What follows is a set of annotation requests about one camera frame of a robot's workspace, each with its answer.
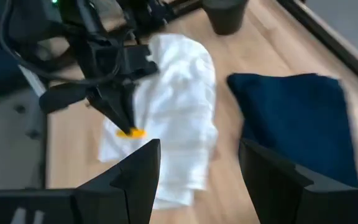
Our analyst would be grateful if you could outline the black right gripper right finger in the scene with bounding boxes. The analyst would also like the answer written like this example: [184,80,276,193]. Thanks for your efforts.
[239,139,358,224]

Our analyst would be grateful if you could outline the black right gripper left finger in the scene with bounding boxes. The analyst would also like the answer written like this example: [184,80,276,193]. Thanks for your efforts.
[0,139,162,224]

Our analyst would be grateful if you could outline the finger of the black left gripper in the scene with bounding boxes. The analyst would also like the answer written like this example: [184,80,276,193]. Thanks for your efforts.
[118,81,138,133]
[39,82,132,134]

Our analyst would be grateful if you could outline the leafy green potted plant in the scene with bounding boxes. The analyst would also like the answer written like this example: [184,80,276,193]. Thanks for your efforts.
[202,0,249,35]

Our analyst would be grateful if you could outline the white plaid dish towel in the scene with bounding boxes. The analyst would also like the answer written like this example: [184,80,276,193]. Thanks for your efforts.
[98,32,219,210]

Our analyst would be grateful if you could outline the navy blue cloth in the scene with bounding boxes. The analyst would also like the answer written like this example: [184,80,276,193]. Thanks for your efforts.
[227,73,358,188]

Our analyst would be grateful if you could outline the black aluminium table frame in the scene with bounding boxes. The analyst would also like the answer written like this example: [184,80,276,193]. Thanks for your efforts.
[277,0,358,93]

